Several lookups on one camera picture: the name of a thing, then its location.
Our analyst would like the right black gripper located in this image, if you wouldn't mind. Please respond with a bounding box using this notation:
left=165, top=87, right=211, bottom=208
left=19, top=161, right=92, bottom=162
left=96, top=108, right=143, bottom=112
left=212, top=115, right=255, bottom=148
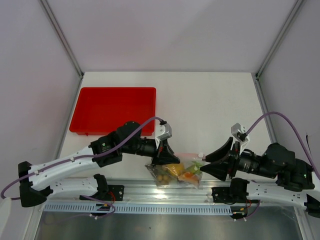
left=198, top=136, right=276, bottom=181

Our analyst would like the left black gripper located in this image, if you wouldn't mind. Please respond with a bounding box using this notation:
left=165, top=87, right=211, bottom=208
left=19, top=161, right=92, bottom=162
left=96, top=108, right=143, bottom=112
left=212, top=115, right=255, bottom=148
left=121, top=136, right=180, bottom=168

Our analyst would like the bunch of tan longans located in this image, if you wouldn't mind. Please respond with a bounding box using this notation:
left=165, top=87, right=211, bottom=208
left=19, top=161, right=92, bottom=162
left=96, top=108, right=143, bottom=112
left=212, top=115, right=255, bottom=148
left=146, top=164, right=171, bottom=187

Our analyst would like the clear pink-dotted zip bag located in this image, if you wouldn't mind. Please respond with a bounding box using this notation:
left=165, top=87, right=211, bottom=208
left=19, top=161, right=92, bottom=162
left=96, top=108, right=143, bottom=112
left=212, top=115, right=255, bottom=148
left=145, top=153, right=206, bottom=189

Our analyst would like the orange purple sweet potato slice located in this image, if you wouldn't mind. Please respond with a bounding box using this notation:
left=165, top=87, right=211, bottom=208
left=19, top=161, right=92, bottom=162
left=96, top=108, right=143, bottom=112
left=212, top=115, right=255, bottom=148
left=178, top=172, right=199, bottom=185

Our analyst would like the yellow potato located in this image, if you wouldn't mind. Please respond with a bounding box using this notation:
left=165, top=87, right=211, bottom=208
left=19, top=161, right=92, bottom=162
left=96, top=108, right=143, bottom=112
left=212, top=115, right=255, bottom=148
left=164, top=163, right=185, bottom=177

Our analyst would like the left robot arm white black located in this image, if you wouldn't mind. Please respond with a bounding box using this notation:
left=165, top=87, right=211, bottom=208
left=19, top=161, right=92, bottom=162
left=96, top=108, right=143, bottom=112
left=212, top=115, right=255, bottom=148
left=18, top=120, right=180, bottom=208

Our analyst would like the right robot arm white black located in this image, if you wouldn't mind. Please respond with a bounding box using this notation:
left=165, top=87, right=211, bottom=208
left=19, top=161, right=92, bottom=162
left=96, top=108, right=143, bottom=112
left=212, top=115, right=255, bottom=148
left=200, top=137, right=320, bottom=218

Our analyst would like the red plastic tray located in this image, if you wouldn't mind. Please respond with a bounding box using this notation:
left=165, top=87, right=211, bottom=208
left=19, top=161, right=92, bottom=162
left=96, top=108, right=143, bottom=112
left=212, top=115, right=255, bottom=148
left=69, top=87, right=157, bottom=136

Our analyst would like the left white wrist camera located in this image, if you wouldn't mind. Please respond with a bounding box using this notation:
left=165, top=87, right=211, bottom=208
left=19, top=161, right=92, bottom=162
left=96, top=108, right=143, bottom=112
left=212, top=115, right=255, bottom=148
left=155, top=121, right=173, bottom=145

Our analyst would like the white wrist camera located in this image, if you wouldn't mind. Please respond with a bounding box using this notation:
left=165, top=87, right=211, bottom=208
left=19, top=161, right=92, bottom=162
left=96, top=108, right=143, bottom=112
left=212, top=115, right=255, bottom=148
left=155, top=121, right=173, bottom=145
left=230, top=123, right=250, bottom=150

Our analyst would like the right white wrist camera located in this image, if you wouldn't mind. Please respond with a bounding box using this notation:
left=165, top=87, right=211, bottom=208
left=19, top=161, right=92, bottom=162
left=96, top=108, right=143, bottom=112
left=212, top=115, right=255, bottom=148
left=230, top=123, right=250, bottom=150

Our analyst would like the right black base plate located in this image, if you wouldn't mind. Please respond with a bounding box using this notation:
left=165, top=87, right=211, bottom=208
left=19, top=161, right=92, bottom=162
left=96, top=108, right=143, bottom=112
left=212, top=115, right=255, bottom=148
left=211, top=187, right=259, bottom=205

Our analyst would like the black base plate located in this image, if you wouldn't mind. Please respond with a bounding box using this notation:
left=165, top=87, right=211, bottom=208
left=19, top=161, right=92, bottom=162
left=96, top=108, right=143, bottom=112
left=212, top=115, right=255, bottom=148
left=79, top=183, right=125, bottom=202
left=211, top=187, right=259, bottom=205

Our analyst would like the aluminium mounting rail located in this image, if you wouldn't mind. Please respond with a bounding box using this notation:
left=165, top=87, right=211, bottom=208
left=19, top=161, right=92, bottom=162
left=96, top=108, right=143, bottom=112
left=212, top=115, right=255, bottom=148
left=49, top=177, right=307, bottom=207

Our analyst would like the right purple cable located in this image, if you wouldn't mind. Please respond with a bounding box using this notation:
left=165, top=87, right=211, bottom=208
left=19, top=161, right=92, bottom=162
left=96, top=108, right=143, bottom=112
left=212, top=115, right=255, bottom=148
left=234, top=111, right=320, bottom=222

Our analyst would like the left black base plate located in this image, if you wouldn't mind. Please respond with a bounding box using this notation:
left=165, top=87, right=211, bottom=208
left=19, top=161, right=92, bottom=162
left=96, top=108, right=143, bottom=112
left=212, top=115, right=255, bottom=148
left=79, top=183, right=125, bottom=202

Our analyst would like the slotted white cable duct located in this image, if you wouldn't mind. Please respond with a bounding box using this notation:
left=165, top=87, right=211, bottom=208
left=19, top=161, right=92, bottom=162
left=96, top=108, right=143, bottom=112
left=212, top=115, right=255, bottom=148
left=43, top=202, right=233, bottom=216

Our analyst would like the right aluminium frame post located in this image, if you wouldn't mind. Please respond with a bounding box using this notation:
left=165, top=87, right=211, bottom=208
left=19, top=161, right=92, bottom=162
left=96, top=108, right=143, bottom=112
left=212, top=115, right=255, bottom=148
left=255, top=0, right=307, bottom=81

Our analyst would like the aluminium frame post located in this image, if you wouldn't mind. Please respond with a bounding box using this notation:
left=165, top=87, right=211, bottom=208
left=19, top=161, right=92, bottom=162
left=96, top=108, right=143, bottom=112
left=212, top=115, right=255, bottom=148
left=38, top=0, right=84, bottom=79
left=255, top=0, right=307, bottom=81

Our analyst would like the left aluminium frame post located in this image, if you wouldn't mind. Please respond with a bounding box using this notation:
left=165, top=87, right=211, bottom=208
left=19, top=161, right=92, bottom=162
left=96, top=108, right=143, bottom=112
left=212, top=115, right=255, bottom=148
left=38, top=0, right=84, bottom=79

